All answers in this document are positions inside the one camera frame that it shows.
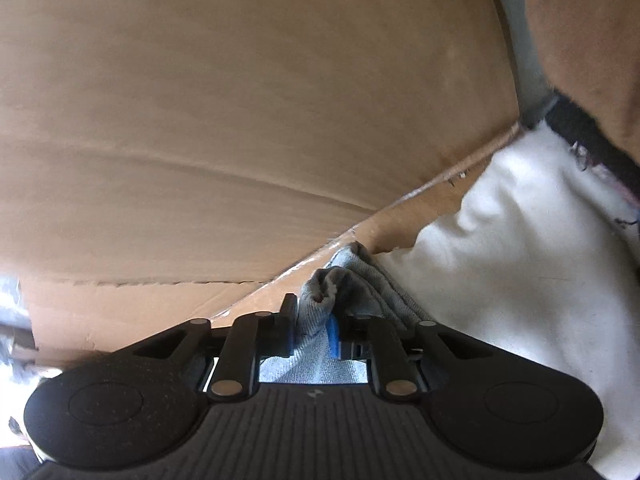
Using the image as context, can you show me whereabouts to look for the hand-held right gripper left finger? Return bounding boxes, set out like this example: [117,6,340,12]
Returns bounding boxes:
[134,293,300,403]

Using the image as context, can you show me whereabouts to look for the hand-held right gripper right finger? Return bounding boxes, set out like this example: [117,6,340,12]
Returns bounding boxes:
[326,314,496,402]

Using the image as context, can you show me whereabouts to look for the dark patterned clothes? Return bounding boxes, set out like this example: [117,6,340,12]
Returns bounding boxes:
[545,95,640,226]

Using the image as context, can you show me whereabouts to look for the flattened brown cardboard box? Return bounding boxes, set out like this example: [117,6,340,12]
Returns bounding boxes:
[0,0,526,356]

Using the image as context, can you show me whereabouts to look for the blue denim jeans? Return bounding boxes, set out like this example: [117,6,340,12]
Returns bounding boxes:
[260,241,436,386]

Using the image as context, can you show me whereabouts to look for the brown garment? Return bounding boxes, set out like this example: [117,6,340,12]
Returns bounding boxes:
[525,0,640,166]

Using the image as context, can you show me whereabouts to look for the cream bear print bed sheet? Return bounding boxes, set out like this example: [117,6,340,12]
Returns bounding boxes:
[372,122,640,480]

